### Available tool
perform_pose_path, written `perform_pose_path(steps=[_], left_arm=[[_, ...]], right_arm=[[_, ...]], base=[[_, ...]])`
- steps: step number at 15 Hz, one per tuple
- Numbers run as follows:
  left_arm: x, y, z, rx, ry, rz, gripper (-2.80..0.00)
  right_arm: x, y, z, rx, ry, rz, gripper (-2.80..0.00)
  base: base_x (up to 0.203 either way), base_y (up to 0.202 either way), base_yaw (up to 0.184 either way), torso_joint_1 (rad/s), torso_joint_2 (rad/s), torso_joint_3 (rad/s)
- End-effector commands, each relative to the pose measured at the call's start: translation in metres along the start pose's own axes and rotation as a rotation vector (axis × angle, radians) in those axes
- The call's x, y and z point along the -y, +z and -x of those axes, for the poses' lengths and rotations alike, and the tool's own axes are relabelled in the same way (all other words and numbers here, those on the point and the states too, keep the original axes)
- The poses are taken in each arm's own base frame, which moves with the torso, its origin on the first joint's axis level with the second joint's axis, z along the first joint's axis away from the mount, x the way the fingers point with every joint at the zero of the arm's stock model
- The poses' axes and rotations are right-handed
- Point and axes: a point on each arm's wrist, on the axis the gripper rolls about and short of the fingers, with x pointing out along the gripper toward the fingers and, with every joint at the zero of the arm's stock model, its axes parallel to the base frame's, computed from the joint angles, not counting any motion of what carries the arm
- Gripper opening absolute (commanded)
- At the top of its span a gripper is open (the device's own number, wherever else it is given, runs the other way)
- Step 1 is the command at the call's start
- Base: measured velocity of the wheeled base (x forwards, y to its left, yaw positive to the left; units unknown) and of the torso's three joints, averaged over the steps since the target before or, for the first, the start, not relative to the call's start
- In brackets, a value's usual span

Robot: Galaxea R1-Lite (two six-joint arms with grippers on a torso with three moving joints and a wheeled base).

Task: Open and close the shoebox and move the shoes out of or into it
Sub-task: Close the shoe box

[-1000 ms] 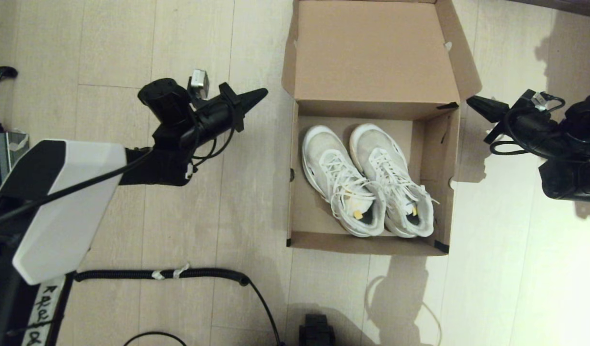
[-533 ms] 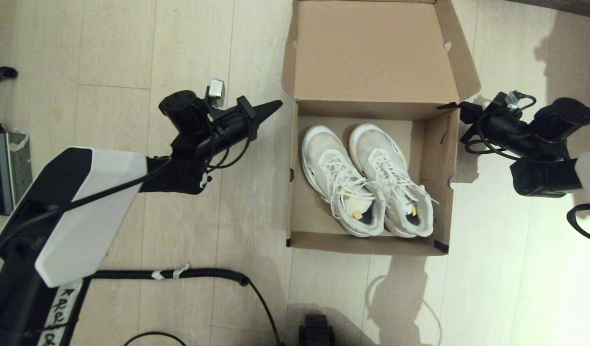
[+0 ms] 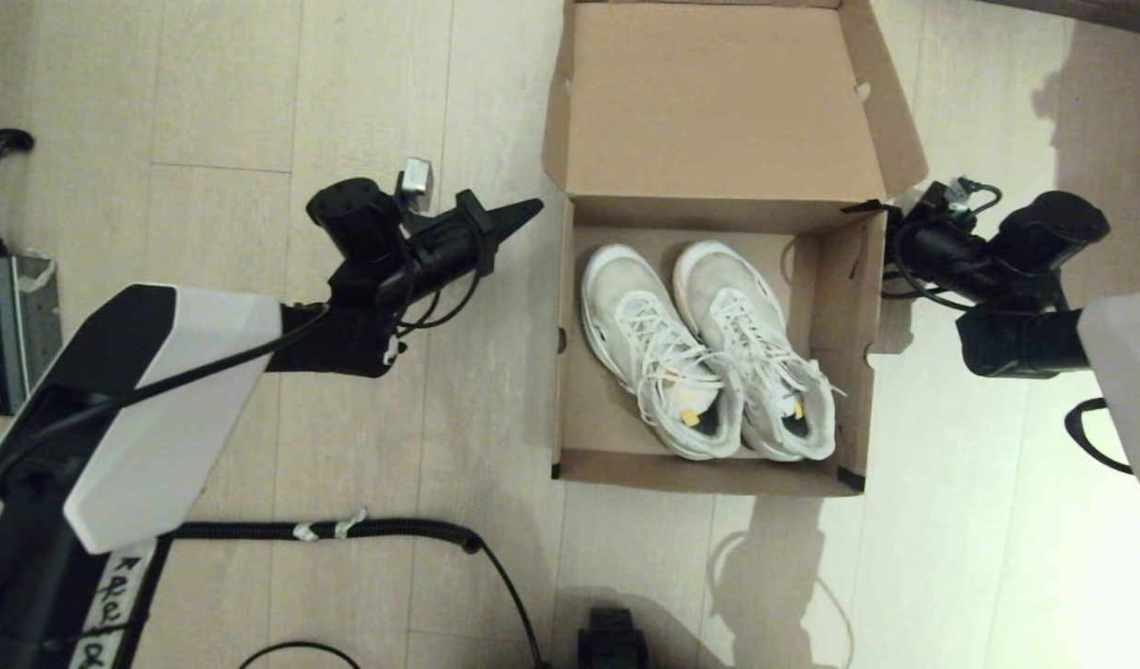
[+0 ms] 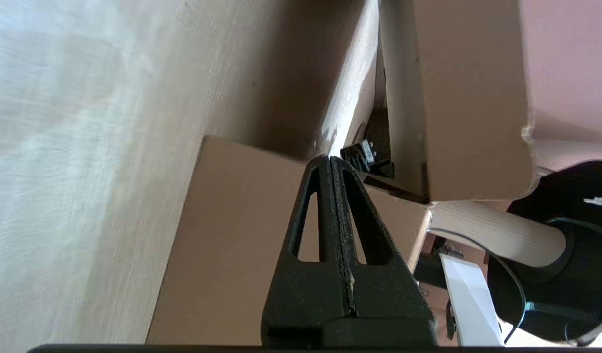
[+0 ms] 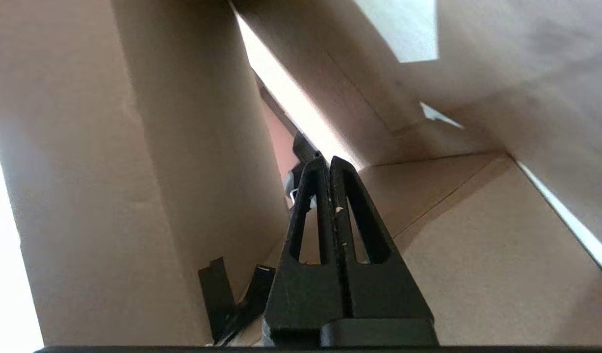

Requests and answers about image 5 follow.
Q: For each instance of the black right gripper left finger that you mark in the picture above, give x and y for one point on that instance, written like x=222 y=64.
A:
x=300 y=294

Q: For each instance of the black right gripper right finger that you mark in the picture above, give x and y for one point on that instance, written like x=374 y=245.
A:
x=389 y=289

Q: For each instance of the brown cardboard shoe box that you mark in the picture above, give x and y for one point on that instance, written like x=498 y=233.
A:
x=477 y=245

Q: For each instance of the robot head camera unit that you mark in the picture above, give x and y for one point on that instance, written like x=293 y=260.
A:
x=303 y=147

